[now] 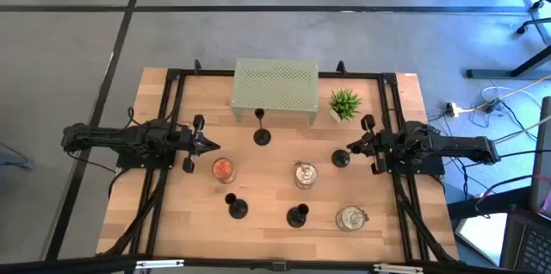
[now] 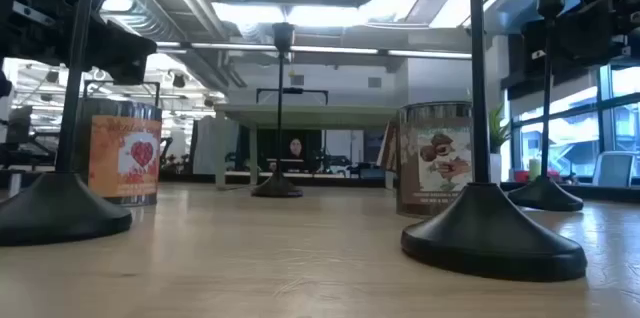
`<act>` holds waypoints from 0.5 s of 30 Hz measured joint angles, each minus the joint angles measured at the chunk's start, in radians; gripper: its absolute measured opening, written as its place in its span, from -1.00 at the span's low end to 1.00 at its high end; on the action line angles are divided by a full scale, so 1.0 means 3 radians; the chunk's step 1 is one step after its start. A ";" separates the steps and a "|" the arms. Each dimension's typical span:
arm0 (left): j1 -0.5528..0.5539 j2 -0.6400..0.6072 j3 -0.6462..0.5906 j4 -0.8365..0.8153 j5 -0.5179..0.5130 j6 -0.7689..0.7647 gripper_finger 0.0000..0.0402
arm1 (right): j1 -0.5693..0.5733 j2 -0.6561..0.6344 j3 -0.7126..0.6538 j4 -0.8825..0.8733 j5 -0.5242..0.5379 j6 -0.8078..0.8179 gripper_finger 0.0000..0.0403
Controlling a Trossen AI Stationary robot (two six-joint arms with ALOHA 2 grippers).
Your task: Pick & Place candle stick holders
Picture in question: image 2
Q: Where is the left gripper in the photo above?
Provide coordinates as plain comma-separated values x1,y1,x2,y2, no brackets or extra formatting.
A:
0,0,159,87

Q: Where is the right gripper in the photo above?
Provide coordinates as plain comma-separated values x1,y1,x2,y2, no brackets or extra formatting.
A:
521,0,640,67

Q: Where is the orange scented candle tin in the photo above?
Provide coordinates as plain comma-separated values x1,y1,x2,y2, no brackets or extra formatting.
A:
74,97,164,208

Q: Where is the black metal candlestick holder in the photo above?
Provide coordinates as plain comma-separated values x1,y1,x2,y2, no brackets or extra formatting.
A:
251,21,304,199
400,0,589,283
0,0,134,248
508,0,585,213

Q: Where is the small potted green plant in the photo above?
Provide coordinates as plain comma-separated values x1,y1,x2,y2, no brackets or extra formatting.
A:
488,103,512,185

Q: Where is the white office chair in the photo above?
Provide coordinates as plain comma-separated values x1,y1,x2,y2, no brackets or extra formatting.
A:
592,151,639,188

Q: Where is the green perforated metal riser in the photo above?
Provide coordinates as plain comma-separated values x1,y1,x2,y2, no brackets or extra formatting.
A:
213,102,401,190

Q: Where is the person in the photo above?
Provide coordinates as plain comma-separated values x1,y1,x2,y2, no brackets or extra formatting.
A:
279,137,314,172

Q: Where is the long ceiling light bar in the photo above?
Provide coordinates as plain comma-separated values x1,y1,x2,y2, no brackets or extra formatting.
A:
154,40,474,60

